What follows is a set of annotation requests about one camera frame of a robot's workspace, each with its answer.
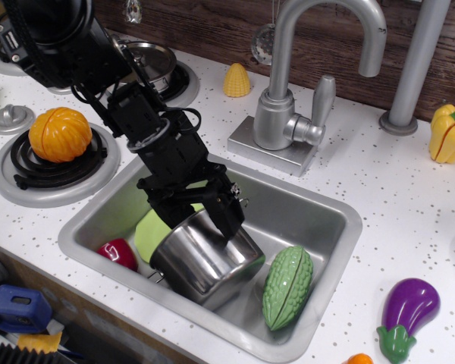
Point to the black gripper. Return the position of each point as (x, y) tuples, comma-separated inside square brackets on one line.
[(181, 174)]

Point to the stainless steel pot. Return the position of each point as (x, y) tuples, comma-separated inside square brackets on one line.
[(200, 264)]

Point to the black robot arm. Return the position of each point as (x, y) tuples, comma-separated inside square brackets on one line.
[(61, 44)]

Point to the stainless steel sink basin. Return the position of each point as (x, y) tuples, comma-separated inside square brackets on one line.
[(277, 215)]

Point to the steel pot with lid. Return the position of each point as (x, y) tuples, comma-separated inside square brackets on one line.
[(157, 61)]

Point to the green plastic plate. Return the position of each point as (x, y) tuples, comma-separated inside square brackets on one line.
[(150, 231)]

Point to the red toy pepper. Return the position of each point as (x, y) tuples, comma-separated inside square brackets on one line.
[(119, 251)]

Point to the silver toy faucet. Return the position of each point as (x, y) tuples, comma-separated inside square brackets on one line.
[(314, 41)]

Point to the green toy bitter melon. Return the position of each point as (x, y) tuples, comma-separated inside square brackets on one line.
[(286, 287)]

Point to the yellow toy corn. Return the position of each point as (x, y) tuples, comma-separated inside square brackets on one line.
[(236, 81)]

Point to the orange toy pumpkin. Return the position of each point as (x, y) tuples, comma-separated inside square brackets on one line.
[(60, 135)]

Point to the hanging metal strainer ladle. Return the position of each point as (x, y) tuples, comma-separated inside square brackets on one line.
[(262, 42)]

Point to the front stove burner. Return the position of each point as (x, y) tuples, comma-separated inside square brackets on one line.
[(31, 181)]

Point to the yellow sponge cloth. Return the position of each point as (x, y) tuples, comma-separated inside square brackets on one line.
[(47, 343)]

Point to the silver stove knob front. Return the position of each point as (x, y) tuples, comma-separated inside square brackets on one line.
[(15, 119)]

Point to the blue clamp tool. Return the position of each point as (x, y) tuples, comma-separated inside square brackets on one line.
[(23, 310)]

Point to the orange toy fruit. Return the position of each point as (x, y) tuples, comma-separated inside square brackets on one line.
[(359, 358)]

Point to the purple toy eggplant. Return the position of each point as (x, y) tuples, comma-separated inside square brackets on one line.
[(411, 304)]

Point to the yellow toy bell pepper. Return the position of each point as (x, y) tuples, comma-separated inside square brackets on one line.
[(442, 142)]

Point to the grey vertical pole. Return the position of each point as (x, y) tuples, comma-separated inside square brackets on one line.
[(400, 119)]

